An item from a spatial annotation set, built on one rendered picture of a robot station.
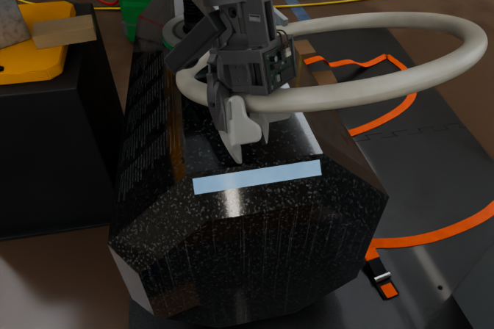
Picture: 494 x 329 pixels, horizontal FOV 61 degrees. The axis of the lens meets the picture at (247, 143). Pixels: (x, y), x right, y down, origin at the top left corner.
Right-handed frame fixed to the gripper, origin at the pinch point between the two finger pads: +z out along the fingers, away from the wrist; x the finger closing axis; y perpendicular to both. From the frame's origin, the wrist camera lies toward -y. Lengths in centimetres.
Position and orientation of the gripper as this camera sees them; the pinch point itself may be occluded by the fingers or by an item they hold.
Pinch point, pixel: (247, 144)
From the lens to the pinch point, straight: 56.5
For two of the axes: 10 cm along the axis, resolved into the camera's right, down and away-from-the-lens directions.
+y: 8.0, 1.2, -5.9
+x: 5.8, -4.3, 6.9
